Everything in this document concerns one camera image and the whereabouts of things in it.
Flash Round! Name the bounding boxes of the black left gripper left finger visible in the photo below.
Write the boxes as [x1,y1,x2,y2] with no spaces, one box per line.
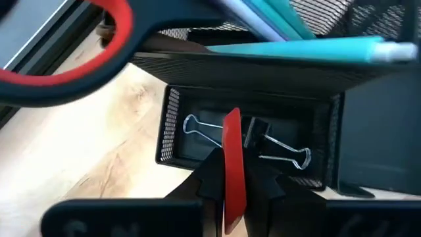
[41,147,226,237]

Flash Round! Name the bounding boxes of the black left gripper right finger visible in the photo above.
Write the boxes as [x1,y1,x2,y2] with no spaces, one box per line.
[245,153,421,237]

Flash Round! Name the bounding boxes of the red eraser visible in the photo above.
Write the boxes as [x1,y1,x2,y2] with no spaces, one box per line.
[222,107,247,235]

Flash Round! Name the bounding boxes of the black binder clip silver handles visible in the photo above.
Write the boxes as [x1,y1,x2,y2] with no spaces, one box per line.
[243,117,312,171]

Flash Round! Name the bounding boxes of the small black binder clip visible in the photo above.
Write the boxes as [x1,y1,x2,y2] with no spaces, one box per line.
[182,113,225,148]

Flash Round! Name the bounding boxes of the black mesh desk organizer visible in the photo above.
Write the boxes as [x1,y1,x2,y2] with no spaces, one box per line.
[130,0,421,200]

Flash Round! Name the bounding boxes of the teal pen with white tip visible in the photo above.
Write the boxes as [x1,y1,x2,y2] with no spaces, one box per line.
[206,35,418,64]

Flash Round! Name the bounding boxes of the red and black scissors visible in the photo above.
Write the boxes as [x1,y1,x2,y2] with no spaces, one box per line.
[0,0,237,108]

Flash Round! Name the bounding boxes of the purple pen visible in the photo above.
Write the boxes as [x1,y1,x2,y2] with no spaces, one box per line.
[216,0,287,43]

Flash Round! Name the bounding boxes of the thin teal pencil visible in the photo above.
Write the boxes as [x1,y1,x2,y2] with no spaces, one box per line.
[243,0,305,41]
[262,0,317,40]

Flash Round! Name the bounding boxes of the black aluminium table frame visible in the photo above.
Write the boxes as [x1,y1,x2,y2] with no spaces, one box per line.
[0,0,109,129]

